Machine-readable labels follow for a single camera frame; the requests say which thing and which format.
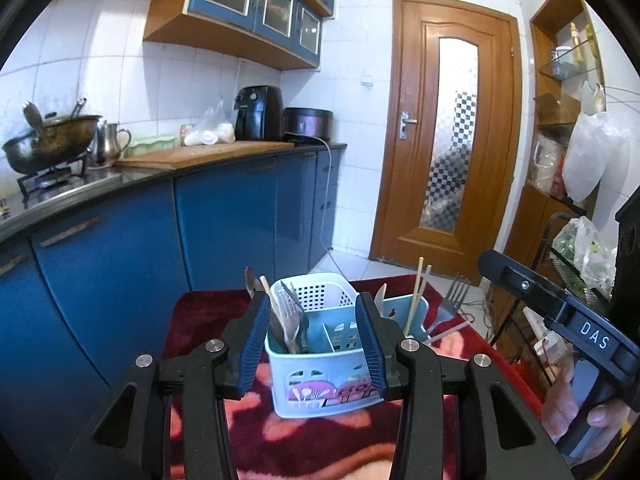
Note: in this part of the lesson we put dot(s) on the green tray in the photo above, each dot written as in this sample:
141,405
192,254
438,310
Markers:
150,146

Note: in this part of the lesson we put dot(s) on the large black wok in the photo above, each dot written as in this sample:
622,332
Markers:
55,145

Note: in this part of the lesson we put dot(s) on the black metal rack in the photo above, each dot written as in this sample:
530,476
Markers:
542,240

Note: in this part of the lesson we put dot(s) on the glass jar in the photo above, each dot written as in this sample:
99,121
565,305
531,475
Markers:
562,62

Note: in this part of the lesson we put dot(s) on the blue base cabinet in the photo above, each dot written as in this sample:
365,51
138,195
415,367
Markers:
225,220

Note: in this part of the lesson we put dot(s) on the clear plastic bag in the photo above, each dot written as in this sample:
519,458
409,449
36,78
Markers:
212,127

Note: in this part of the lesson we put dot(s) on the white hanging plastic bag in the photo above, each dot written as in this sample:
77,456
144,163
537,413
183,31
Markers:
590,155

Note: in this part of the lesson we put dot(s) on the gas stove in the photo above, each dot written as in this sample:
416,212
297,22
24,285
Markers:
55,177

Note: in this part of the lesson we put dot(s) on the person's right hand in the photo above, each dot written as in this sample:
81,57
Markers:
557,405

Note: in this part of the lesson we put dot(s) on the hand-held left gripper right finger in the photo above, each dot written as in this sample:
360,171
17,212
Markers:
372,350

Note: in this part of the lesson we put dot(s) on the large metal fork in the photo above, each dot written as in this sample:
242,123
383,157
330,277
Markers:
450,305

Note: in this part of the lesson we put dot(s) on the white plastic knife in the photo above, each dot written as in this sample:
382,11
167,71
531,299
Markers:
381,300

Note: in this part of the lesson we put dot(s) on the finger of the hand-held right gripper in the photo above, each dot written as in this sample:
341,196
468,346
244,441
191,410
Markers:
520,287

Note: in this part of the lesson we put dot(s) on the blue wall cabinet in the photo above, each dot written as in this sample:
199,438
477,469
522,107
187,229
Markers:
240,15

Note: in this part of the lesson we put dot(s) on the dark rice cooker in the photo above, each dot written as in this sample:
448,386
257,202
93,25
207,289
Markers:
307,125

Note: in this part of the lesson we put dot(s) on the metal cup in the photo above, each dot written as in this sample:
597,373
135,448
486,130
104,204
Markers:
107,145

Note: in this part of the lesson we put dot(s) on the red floral blanket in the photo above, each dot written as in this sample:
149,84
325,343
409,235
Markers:
310,440

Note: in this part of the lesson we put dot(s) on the plastic bag of greens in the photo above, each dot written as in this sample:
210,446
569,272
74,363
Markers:
582,250

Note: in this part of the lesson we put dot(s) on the wooden shelf unit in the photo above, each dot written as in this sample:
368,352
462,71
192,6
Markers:
525,225

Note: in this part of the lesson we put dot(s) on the wooden chopstick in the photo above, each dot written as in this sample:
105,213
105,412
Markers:
415,295

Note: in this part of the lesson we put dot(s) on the white light switch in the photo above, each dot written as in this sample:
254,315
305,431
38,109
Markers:
368,81

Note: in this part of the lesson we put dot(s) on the black air fryer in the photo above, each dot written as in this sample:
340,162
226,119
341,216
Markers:
257,115

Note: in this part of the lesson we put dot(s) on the yellow bottle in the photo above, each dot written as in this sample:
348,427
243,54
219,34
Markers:
576,42

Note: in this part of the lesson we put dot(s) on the black kitchen countertop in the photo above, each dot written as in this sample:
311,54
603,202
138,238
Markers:
150,175

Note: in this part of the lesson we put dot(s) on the metal wok spatula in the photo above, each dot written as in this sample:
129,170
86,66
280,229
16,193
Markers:
34,117

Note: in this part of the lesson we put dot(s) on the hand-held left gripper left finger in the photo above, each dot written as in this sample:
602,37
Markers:
252,345

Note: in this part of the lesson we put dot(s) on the slim metal fork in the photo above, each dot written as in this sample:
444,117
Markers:
285,310
296,305

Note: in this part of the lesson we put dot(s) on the wooden door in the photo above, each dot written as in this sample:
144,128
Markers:
400,200

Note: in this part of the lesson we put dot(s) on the light blue plastic utensil box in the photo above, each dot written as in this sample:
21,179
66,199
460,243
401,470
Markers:
280,360

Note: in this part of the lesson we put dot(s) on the white power strip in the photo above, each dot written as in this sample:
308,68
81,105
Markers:
545,345

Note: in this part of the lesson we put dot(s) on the wooden cutting board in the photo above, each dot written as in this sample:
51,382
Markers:
200,155

